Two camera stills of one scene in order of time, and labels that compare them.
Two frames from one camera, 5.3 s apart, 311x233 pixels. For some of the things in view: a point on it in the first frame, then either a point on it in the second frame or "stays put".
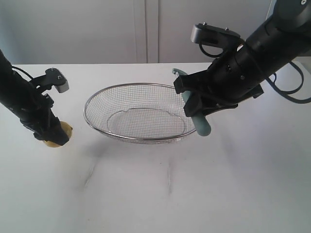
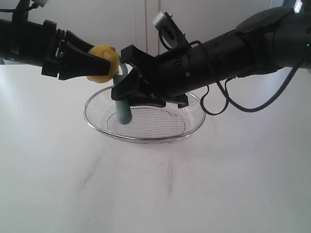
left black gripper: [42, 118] to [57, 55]
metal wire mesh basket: [139, 113] stays put
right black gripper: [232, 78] to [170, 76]
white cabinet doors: [34, 32] stays put
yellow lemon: [68, 130] to [108, 53]
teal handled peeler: [201, 121] to [124, 108]
